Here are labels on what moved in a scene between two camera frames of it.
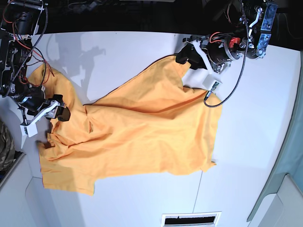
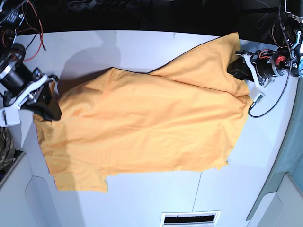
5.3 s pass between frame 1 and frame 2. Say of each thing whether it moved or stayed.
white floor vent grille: stayed
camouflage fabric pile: stayed
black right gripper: moved
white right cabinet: stayed
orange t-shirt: moved
